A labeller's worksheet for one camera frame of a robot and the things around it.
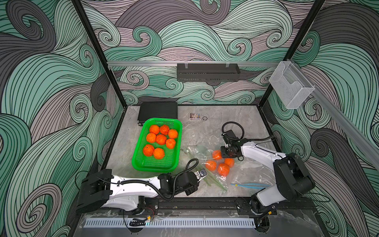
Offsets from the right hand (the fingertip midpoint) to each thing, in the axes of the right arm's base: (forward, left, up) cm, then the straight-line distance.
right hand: (223, 154), depth 91 cm
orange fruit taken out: (+16, +45, +6) cm, 48 cm away
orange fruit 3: (+8, +40, +6) cm, 41 cm away
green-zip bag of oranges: (-7, +10, +4) cm, 13 cm away
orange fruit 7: (-1, +40, +4) cm, 40 cm away
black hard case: (+37, +47, +3) cm, 59 cm away
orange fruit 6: (+6, +34, +4) cm, 35 cm away
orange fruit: (+16, +39, +5) cm, 42 cm away
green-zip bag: (-7, -4, +2) cm, 8 cm away
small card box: (+31, +17, +1) cm, 35 cm away
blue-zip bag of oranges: (-16, -10, -2) cm, 19 cm away
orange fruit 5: (0, +46, +6) cm, 47 cm away
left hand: (-16, +17, +6) cm, 25 cm away
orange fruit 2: (+14, +33, +4) cm, 36 cm away
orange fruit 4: (+10, +47, +5) cm, 48 cm away
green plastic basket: (+5, +42, 0) cm, 42 cm away
